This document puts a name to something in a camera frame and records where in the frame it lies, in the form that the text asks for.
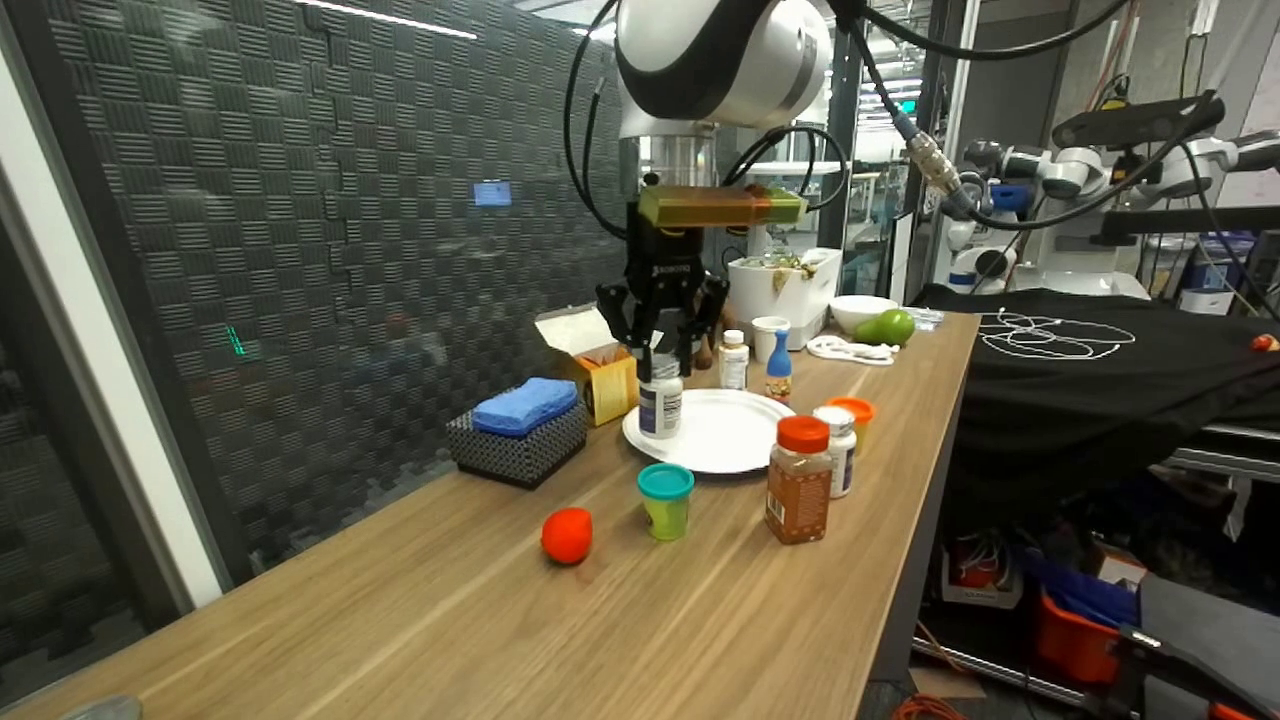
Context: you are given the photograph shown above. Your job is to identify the yellow cardboard box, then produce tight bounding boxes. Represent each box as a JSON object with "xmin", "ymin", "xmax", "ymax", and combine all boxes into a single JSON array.
[{"xmin": 537, "ymin": 305, "xmax": 638, "ymax": 423}]

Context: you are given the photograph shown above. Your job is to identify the white appliance box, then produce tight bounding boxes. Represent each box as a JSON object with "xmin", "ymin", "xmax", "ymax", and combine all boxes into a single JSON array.
[{"xmin": 723, "ymin": 247, "xmax": 839, "ymax": 343}]

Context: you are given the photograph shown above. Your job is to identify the white cloth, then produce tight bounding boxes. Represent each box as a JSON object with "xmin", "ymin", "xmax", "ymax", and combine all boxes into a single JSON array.
[{"xmin": 804, "ymin": 337, "xmax": 901, "ymax": 365}]

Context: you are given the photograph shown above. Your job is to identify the dark label white bottle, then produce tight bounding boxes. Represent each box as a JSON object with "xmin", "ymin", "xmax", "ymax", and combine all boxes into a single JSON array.
[{"xmin": 638, "ymin": 351, "xmax": 683, "ymax": 435}]

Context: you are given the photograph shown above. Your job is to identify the black cloth covered table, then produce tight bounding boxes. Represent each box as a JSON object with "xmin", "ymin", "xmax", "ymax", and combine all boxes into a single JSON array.
[{"xmin": 918, "ymin": 286, "xmax": 1280, "ymax": 533}]

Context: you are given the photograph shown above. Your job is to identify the red ball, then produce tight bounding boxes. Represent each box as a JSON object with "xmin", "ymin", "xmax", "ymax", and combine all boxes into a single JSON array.
[{"xmin": 540, "ymin": 506, "xmax": 591, "ymax": 567}]

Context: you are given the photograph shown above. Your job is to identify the red bin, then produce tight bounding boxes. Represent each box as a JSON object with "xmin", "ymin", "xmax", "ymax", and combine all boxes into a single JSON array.
[{"xmin": 1030, "ymin": 591, "xmax": 1121, "ymax": 686}]

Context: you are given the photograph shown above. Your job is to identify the blue sponge cloth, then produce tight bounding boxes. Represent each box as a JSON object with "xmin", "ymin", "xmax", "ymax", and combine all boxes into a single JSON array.
[{"xmin": 471, "ymin": 376, "xmax": 580, "ymax": 440}]

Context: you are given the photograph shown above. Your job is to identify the white paper cup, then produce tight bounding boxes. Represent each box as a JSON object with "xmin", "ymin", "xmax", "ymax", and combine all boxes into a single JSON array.
[{"xmin": 750, "ymin": 314, "xmax": 791, "ymax": 368}]

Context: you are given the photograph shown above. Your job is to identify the green bowl item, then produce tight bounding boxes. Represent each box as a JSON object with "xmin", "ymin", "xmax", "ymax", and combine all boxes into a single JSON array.
[{"xmin": 852, "ymin": 307, "xmax": 916, "ymax": 343}]

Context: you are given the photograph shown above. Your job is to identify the white round plate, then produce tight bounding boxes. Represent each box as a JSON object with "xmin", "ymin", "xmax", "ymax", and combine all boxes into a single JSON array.
[{"xmin": 622, "ymin": 387, "xmax": 789, "ymax": 477}]

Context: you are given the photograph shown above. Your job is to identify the white lid supplement bottle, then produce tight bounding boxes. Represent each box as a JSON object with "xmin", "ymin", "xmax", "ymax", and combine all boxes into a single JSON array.
[{"xmin": 812, "ymin": 402, "xmax": 854, "ymax": 501}]

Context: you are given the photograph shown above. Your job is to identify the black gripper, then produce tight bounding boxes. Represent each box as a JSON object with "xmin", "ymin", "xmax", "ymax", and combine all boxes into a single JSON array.
[{"xmin": 595, "ymin": 206, "xmax": 726, "ymax": 376}]

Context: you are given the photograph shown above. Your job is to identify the orange lid spice jar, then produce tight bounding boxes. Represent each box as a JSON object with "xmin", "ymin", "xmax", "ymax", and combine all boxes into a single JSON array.
[{"xmin": 762, "ymin": 414, "xmax": 833, "ymax": 544}]

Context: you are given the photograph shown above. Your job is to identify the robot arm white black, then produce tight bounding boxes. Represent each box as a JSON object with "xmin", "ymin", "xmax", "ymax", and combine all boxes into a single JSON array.
[{"xmin": 595, "ymin": 0, "xmax": 844, "ymax": 380}]

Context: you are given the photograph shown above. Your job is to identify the white coiled cable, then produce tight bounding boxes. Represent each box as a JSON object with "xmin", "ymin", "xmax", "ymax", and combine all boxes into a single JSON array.
[{"xmin": 977, "ymin": 307, "xmax": 1138, "ymax": 365}]

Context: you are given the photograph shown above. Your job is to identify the small white pill bottle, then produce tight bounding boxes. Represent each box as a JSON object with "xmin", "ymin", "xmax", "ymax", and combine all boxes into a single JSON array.
[{"xmin": 718, "ymin": 328, "xmax": 749, "ymax": 387}]

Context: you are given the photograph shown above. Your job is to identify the blue top squeeze bottle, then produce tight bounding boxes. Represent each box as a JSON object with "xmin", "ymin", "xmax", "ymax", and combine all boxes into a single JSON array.
[{"xmin": 762, "ymin": 328, "xmax": 791, "ymax": 398}]

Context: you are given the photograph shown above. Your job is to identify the teal lid green cup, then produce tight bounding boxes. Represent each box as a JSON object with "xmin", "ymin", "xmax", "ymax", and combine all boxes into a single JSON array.
[{"xmin": 636, "ymin": 464, "xmax": 696, "ymax": 539}]

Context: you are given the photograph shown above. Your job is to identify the wrist camera wooden mount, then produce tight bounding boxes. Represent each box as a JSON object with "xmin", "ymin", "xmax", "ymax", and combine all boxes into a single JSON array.
[{"xmin": 638, "ymin": 184, "xmax": 804, "ymax": 228}]

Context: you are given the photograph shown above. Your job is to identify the grey basket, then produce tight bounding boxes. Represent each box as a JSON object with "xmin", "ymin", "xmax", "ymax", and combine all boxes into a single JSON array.
[{"xmin": 442, "ymin": 409, "xmax": 587, "ymax": 489}]

